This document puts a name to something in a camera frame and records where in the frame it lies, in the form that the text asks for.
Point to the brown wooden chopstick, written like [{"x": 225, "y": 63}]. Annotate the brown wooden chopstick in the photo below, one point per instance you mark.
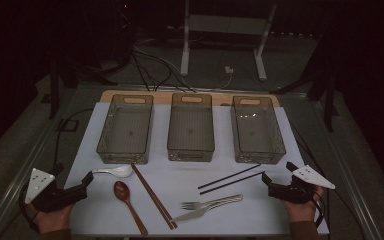
[
  {"x": 152, "y": 196},
  {"x": 156, "y": 196}
]

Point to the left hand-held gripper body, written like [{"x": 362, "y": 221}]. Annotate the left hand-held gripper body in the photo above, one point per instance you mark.
[{"x": 56, "y": 198}]

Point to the white metal stand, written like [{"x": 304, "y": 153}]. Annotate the white metal stand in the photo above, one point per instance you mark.
[{"x": 185, "y": 50}]

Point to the white plug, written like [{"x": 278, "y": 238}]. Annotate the white plug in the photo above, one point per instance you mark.
[{"x": 229, "y": 70}]

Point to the brown wooden spoon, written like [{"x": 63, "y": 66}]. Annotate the brown wooden spoon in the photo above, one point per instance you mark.
[{"x": 121, "y": 190}]

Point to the black chopstick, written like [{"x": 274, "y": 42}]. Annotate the black chopstick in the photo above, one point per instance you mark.
[
  {"x": 231, "y": 183},
  {"x": 230, "y": 176}
]

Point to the black stand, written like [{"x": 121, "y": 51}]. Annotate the black stand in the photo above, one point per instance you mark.
[
  {"x": 54, "y": 96},
  {"x": 329, "y": 106}
]

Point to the white table mat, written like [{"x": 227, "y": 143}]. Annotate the white table mat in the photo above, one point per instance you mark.
[{"x": 180, "y": 176}]

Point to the metal fork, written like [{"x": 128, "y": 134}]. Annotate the metal fork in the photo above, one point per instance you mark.
[{"x": 188, "y": 206}]

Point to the person's right hand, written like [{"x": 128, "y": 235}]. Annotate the person's right hand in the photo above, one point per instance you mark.
[{"x": 303, "y": 211}]

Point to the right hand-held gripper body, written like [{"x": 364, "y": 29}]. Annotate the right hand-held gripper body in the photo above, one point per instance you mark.
[{"x": 290, "y": 193}]

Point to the clear plastic storage bin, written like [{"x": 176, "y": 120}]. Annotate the clear plastic storage bin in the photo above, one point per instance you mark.
[
  {"x": 256, "y": 133},
  {"x": 190, "y": 140},
  {"x": 126, "y": 133}
]

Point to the grey metal rail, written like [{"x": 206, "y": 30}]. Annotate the grey metal rail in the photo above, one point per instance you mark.
[
  {"x": 346, "y": 166},
  {"x": 29, "y": 160}
]

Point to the white ceramic spoon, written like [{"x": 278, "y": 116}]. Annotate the white ceramic spoon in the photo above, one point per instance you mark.
[{"x": 121, "y": 171}]

